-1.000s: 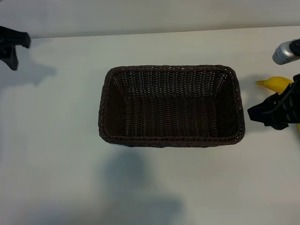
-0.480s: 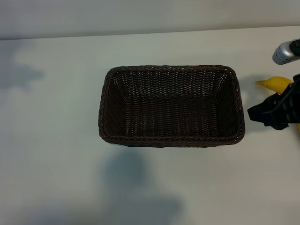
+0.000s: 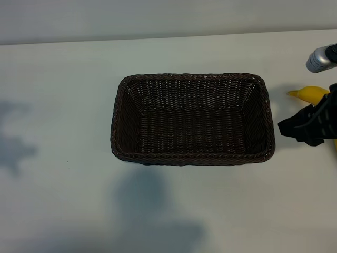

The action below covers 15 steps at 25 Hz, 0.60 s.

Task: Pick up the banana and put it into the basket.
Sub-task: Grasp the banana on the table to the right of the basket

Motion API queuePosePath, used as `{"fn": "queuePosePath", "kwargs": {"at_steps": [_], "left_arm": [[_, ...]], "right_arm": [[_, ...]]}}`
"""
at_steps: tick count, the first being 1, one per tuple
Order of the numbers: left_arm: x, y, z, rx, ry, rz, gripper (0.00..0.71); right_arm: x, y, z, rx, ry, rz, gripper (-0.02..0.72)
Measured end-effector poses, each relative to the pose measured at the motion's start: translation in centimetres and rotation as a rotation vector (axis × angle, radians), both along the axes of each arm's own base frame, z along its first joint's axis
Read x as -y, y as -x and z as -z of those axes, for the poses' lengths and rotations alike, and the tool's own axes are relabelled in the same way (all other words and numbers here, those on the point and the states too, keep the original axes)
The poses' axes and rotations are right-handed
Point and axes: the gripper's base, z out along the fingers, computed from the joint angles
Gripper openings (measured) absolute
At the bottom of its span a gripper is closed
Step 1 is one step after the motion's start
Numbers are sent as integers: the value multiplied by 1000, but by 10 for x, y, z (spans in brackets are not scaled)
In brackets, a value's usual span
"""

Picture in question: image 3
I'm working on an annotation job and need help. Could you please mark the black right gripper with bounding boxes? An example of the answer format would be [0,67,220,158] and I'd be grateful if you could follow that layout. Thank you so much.
[278,82,337,147]

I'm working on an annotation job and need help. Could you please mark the dark brown wicker basket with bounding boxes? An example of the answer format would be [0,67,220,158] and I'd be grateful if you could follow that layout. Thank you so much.
[110,73,276,167]

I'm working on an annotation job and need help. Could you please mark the yellow banana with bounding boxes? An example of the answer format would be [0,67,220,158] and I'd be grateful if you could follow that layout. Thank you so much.
[286,85,337,154]

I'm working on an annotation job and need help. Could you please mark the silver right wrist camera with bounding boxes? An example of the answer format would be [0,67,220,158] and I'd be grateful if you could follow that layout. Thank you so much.
[305,42,337,73]

